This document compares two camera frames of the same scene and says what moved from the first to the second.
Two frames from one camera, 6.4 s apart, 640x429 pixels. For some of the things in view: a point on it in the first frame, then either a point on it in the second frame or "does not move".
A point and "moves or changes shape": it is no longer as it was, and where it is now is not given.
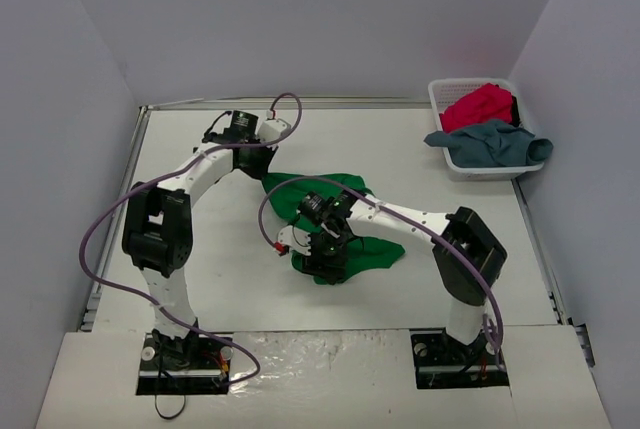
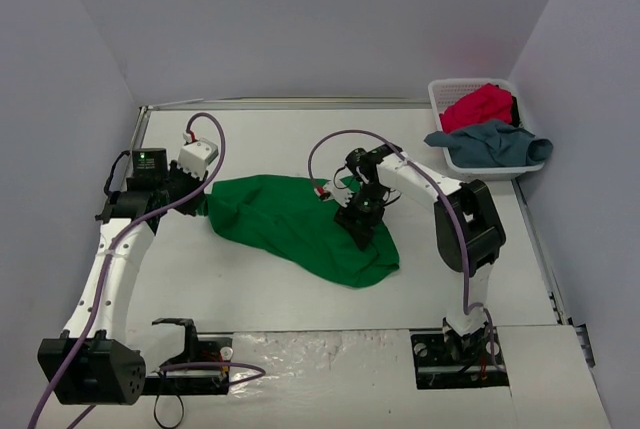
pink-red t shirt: (489, 102) does not move
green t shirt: (288, 189) moves or changes shape
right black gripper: (326, 264) -> (355, 220)
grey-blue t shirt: (490, 143) does not move
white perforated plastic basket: (444, 91) does not move
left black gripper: (256, 163) -> (187, 194)
